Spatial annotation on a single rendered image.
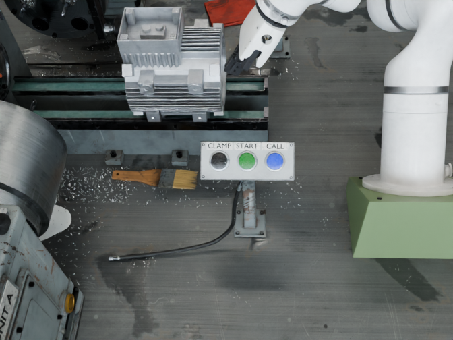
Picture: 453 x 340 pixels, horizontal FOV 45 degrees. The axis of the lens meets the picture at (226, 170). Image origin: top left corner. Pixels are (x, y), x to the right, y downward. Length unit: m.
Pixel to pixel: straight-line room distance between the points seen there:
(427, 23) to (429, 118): 0.17
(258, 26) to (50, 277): 0.58
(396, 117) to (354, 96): 0.38
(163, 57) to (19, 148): 0.33
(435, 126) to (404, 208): 0.17
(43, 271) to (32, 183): 0.15
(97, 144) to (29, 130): 0.34
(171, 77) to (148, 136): 0.21
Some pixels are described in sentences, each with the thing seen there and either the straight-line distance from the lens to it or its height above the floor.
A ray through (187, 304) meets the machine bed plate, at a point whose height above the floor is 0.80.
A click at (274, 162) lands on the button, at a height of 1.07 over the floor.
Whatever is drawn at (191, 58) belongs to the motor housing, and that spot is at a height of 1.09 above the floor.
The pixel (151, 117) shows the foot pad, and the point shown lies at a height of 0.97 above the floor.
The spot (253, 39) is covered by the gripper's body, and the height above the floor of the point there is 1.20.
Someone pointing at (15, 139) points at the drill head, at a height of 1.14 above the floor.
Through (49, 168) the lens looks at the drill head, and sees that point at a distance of 1.06.
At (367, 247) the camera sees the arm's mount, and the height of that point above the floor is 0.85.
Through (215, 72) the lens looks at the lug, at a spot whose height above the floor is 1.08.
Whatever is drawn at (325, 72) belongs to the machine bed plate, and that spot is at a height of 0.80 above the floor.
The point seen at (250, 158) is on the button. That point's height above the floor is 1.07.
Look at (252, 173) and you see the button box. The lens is 0.99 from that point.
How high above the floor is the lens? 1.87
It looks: 55 degrees down
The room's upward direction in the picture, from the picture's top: 5 degrees counter-clockwise
